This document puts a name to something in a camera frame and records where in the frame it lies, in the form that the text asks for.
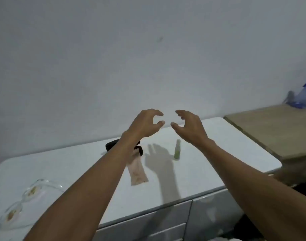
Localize person's right hand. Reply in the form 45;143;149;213
170;109;215;148

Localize person's left hand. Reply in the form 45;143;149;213
122;109;166;143

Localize small green spray bottle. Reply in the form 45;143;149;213
174;139;181;161

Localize black glasses case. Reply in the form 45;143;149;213
105;139;144;157

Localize beige cleaning cloth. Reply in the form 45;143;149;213
127;149;149;186

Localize clear frame eyeglasses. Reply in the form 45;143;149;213
0;179;64;231

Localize person's left forearm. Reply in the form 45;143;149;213
24;133;141;241

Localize person's right forearm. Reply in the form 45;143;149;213
195;139;306;241

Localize light wooden table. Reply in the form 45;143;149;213
223;104;306;186

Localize white drawer cabinet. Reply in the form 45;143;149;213
0;116;283;241

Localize blue spray bottle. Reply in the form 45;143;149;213
286;74;306;109

